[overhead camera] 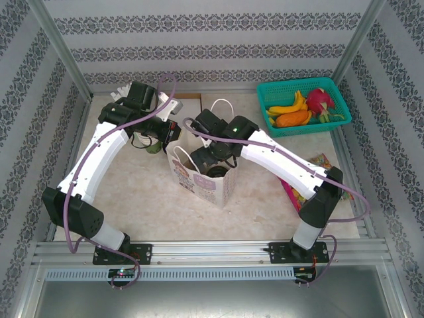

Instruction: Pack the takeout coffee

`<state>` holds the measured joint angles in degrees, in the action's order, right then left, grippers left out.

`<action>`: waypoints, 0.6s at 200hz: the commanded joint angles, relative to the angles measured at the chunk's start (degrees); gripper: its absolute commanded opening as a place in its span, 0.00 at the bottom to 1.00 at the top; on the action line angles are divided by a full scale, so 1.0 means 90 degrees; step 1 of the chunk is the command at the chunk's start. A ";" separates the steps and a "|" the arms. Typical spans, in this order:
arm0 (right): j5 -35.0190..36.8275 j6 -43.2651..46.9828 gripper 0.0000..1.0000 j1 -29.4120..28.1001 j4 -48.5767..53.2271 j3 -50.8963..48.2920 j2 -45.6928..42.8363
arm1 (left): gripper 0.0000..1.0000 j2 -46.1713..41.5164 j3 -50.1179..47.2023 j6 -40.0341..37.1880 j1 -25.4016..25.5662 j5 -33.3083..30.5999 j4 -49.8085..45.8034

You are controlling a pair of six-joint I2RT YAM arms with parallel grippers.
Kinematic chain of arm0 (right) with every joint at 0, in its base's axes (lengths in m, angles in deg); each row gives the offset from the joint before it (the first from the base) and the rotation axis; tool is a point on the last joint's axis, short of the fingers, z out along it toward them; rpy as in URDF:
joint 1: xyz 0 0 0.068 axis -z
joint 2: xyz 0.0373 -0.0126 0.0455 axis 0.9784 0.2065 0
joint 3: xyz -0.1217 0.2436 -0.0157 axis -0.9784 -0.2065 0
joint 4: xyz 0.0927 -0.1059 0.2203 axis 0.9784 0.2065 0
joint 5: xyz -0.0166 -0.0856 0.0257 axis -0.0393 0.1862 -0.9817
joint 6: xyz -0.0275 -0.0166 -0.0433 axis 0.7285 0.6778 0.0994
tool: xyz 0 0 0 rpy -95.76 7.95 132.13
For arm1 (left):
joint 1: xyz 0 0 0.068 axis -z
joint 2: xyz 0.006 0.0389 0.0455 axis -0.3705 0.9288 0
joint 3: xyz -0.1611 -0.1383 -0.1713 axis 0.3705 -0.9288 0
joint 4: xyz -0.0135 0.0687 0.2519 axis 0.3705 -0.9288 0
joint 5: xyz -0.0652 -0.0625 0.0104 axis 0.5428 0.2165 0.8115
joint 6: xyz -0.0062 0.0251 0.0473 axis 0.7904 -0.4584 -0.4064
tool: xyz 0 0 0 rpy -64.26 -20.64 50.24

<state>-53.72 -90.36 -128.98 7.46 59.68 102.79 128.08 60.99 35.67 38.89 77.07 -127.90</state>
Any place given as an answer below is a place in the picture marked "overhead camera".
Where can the black coffee cup lid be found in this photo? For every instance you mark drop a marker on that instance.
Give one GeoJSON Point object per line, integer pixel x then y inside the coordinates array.
{"type": "Point", "coordinates": [217, 172]}

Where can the brown pulp cup carrier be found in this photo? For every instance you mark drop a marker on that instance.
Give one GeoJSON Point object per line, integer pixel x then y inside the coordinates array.
{"type": "Point", "coordinates": [189, 163]}

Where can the brown cardboard napkin box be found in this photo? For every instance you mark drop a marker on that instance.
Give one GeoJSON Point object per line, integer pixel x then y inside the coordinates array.
{"type": "Point", "coordinates": [190, 95]}

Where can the white printed paper bag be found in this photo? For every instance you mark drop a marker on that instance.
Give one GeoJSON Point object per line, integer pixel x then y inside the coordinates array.
{"type": "Point", "coordinates": [205, 195]}

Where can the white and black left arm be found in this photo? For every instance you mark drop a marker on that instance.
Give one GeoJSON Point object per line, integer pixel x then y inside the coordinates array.
{"type": "Point", "coordinates": [99, 155]}

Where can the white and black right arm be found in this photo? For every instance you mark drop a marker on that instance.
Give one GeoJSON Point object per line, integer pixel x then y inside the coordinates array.
{"type": "Point", "coordinates": [281, 159]}

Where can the white wrapped straw bundle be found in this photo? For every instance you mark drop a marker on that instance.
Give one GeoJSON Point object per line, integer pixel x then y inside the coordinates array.
{"type": "Point", "coordinates": [121, 90]}

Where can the green paper cup stack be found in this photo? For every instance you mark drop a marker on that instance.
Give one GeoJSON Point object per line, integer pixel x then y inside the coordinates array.
{"type": "Point", "coordinates": [155, 149]}

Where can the white napkin stack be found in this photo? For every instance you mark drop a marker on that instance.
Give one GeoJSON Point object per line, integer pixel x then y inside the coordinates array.
{"type": "Point", "coordinates": [198, 104]}

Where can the orange mango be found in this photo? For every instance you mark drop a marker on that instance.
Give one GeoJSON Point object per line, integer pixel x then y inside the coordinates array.
{"type": "Point", "coordinates": [293, 119]}

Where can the teal plastic basket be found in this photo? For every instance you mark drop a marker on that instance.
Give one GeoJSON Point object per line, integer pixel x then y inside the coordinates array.
{"type": "Point", "coordinates": [275, 89]}

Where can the colourful fruit candy bag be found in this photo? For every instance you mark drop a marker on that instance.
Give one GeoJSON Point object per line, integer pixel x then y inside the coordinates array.
{"type": "Point", "coordinates": [296, 198]}

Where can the pink dragon fruit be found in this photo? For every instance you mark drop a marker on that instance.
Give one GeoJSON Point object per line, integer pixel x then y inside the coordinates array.
{"type": "Point", "coordinates": [318, 99]}

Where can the small green circuit board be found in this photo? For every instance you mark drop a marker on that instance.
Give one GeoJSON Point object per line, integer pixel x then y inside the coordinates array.
{"type": "Point", "coordinates": [122, 273]}
{"type": "Point", "coordinates": [303, 275]}

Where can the aluminium frame post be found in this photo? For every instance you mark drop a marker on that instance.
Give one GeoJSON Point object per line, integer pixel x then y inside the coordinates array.
{"type": "Point", "coordinates": [61, 49]}
{"type": "Point", "coordinates": [357, 43]}

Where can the aluminium mounting rail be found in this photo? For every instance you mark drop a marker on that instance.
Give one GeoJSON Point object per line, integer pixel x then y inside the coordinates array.
{"type": "Point", "coordinates": [212, 251]}

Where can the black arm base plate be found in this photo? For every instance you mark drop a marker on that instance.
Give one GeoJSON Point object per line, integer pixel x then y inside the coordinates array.
{"type": "Point", "coordinates": [278, 253]}
{"type": "Point", "coordinates": [142, 253]}

